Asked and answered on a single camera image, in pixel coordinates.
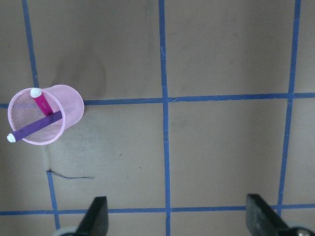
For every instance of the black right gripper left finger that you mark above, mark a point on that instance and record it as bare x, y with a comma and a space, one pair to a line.
95, 221

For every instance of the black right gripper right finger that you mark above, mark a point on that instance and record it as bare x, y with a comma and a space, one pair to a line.
261, 220

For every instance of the purple pen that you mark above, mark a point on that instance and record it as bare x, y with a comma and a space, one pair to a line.
31, 128

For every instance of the pink pen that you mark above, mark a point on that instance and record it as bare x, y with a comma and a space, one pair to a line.
38, 96

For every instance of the pink mesh cup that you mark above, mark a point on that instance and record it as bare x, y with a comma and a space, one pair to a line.
22, 110

